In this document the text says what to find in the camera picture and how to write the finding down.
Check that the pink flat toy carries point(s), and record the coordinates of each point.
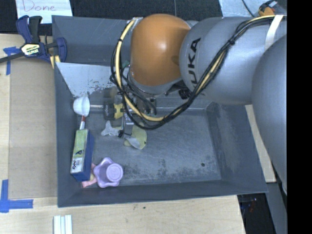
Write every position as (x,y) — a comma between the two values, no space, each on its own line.
(87,183)

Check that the brown cardboard board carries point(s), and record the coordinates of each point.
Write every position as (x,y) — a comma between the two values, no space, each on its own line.
(33,130)

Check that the purple flower-shaped cup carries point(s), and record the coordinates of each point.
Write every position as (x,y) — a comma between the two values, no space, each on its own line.
(108,172)

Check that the blue and green box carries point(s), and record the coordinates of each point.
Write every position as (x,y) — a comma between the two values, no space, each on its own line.
(81,152)

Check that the pale yellow round thing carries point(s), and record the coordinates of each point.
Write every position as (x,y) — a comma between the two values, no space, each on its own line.
(141,135)

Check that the red and white stick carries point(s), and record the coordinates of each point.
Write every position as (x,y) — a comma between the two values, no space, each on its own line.
(83,122)

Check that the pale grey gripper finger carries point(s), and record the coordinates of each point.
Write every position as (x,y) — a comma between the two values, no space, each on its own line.
(108,130)
(135,142)

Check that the black and yellow tool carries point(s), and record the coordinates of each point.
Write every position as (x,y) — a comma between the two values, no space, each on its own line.
(112,109)

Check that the grey metal bin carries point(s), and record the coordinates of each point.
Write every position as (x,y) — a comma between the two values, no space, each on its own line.
(175,155)

